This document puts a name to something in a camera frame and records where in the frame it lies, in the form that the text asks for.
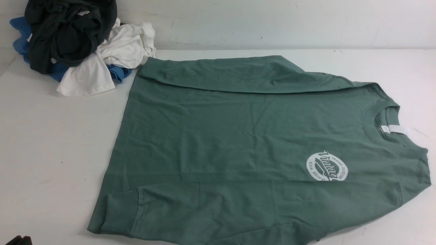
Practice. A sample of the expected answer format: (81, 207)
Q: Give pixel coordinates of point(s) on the green long-sleeve top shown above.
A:
(254, 151)

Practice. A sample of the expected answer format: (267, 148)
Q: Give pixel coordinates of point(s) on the blue crumpled garment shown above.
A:
(21, 45)

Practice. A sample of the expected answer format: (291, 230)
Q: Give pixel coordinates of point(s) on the dark green crumpled garment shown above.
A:
(67, 31)

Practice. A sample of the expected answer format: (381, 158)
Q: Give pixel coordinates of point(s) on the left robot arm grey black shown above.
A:
(19, 240)

